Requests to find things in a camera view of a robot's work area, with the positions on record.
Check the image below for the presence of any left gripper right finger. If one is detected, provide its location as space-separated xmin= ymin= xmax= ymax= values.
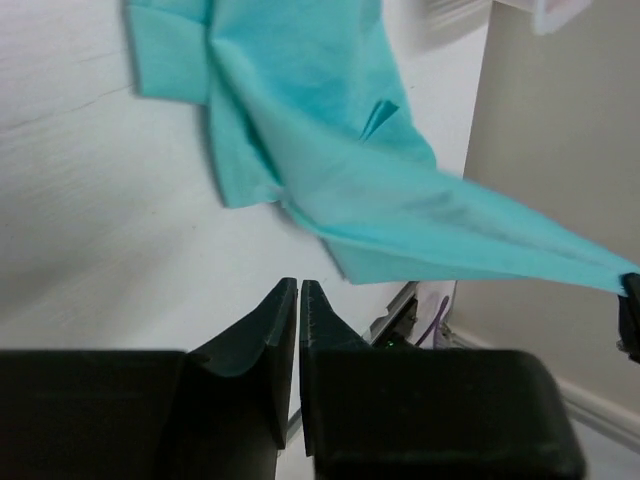
xmin=299 ymin=281 xmax=586 ymax=479

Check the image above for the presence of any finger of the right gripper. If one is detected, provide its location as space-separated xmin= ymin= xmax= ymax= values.
xmin=617 ymin=273 xmax=640 ymax=360

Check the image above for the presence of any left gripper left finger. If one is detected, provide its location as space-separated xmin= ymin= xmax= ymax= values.
xmin=1 ymin=278 xmax=297 ymax=479

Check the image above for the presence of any teal t-shirt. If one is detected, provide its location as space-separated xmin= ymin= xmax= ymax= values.
xmin=126 ymin=1 xmax=635 ymax=294

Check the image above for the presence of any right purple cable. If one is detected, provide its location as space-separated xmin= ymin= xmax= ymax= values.
xmin=414 ymin=294 xmax=451 ymax=349

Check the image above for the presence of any aluminium table rail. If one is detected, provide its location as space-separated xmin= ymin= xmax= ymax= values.
xmin=363 ymin=282 xmax=418 ymax=348

